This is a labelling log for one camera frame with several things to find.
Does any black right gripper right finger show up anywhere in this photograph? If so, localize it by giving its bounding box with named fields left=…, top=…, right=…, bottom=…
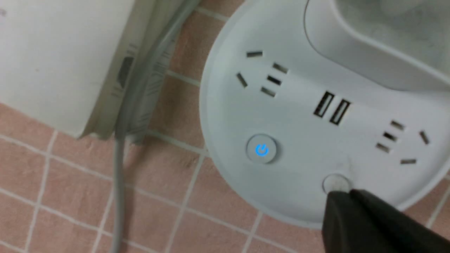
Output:
left=350, top=189, right=450, bottom=253

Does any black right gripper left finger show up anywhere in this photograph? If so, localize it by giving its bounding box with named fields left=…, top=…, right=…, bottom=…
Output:
left=322, top=191, right=387, bottom=253

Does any white desk lamp with sockets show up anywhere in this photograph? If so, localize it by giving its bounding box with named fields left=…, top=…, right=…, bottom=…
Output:
left=199, top=0, right=449, bottom=229

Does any lower white book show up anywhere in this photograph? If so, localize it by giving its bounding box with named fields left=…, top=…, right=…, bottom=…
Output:
left=115, top=0, right=199, bottom=144

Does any pink checkered tablecloth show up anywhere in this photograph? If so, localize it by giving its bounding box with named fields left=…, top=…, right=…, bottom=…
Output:
left=0, top=0, right=450, bottom=253

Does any white self-driving textbook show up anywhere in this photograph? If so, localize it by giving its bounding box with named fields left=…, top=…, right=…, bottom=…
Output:
left=0, top=0, right=156, bottom=139

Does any grey power cable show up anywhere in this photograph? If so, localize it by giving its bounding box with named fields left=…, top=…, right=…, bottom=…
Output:
left=112, top=0, right=197, bottom=253

